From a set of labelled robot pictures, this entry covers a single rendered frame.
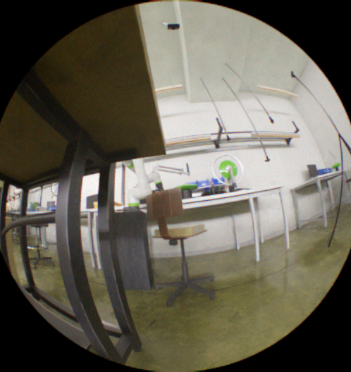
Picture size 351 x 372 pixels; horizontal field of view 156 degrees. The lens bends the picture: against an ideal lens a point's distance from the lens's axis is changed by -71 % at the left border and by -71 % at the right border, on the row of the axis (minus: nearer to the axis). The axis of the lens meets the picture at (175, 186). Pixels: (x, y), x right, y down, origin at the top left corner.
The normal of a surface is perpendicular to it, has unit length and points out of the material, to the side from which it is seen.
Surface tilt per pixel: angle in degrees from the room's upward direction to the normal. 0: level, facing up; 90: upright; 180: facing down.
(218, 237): 90
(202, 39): 180
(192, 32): 180
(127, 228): 90
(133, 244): 90
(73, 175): 90
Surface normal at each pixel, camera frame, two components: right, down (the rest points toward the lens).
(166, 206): -0.43, -0.21
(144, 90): 0.11, 0.95
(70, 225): 0.99, -0.11
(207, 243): -0.14, -0.26
